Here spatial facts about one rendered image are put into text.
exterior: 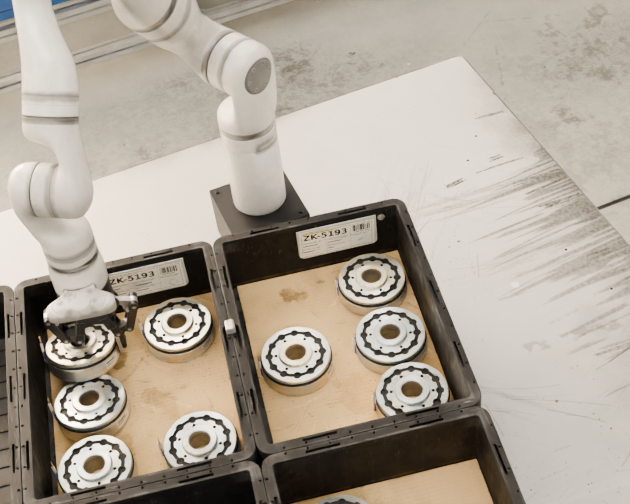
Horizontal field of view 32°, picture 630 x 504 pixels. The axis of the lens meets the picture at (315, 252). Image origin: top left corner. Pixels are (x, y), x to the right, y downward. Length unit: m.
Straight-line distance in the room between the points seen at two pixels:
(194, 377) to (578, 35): 2.23
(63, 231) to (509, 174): 0.92
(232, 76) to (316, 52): 1.88
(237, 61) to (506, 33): 2.00
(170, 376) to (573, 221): 0.77
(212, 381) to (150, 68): 2.08
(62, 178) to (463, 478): 0.65
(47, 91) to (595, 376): 0.93
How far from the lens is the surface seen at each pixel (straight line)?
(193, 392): 1.64
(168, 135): 3.34
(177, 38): 1.58
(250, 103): 1.73
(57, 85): 1.41
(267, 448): 1.44
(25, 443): 1.53
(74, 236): 1.48
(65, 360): 1.64
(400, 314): 1.65
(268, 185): 1.86
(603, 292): 1.90
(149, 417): 1.63
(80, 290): 1.53
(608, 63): 3.50
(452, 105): 2.23
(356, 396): 1.60
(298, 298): 1.72
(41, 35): 1.43
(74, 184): 1.41
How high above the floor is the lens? 2.13
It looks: 47 degrees down
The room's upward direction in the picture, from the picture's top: 8 degrees counter-clockwise
